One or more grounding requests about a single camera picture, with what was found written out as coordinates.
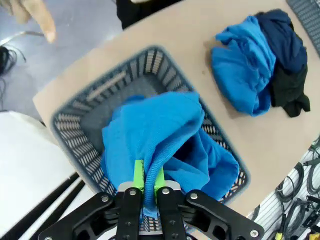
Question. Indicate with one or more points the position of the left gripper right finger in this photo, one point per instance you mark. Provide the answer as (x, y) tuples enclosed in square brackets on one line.
[(172, 215)]

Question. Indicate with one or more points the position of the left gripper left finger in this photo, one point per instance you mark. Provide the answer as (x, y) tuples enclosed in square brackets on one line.
[(127, 215)]

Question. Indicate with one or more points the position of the bright blue top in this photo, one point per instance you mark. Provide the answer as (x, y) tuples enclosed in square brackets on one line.
[(155, 125), (237, 70)]

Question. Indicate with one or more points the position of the black bottoms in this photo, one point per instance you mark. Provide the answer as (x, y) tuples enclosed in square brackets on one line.
[(290, 92)]

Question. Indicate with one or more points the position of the navy blue bottoms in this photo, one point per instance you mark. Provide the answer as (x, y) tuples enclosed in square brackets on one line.
[(282, 42)]

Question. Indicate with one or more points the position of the person's right hand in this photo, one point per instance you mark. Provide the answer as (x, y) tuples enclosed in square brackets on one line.
[(40, 17)]

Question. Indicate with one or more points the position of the grey woven plastic basket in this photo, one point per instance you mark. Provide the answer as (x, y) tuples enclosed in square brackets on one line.
[(310, 17), (75, 135)]

